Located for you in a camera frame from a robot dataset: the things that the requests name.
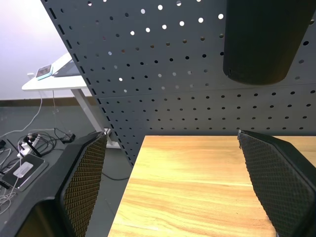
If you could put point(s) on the grey perforated pegboard panel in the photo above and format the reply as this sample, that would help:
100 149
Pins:
177 74

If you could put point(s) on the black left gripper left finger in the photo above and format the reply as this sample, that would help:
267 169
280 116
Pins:
79 182

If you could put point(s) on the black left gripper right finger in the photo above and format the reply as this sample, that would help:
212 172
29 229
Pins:
281 182

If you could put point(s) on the black power adapter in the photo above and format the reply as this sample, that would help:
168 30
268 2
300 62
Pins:
67 137

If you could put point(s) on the grey flat device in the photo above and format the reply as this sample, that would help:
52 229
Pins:
22 171

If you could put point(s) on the dark mat on desk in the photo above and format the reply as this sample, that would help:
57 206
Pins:
66 71

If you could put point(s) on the white desk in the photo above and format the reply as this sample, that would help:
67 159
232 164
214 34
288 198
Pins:
74 84

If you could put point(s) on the white power strip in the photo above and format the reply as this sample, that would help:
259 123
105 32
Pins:
27 146

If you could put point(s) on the teal phone on table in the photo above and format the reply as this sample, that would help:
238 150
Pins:
45 71

